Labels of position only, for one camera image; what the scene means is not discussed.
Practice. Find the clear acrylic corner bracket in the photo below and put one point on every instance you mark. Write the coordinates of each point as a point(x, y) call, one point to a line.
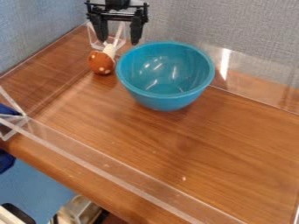
point(118, 40)

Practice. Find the clear acrylic back barrier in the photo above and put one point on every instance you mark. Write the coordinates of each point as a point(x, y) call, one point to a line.
point(258, 79)

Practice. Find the clear acrylic front barrier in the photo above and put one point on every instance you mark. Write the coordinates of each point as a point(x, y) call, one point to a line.
point(61, 148)

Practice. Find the black and white object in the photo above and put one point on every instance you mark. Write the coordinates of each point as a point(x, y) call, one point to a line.
point(11, 215)

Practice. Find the clear acrylic barrier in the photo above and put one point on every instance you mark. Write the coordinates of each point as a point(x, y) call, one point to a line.
point(61, 148)
point(258, 79)

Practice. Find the brown spotted toy mushroom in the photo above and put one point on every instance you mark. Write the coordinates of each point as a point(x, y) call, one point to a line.
point(102, 61)

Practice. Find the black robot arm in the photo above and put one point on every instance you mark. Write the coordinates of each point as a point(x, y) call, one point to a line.
point(131, 11)

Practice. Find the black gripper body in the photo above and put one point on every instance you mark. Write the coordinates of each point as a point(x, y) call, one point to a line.
point(118, 10)

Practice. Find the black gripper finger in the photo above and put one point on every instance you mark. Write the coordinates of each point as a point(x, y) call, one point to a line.
point(101, 26)
point(137, 27)

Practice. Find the blue plastic bowl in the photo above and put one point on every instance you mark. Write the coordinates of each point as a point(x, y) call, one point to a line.
point(166, 74)

